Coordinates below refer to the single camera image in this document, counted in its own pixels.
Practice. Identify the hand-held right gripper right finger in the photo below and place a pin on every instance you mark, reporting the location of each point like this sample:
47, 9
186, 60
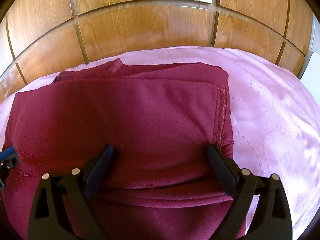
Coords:
223, 172

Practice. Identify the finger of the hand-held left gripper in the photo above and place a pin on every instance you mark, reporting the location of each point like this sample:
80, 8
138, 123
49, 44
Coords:
8, 158
2, 182

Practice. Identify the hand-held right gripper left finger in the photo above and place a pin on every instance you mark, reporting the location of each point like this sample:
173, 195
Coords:
97, 175

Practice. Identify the white board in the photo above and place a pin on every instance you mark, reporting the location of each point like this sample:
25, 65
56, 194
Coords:
311, 66

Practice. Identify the pink bed blanket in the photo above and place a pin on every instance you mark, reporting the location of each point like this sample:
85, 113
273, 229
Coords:
262, 117

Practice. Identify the wooden wardrobe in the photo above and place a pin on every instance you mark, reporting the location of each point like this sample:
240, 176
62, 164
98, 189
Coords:
150, 30

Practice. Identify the maroon knit garment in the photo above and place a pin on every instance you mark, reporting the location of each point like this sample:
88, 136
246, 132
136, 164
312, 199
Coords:
125, 117

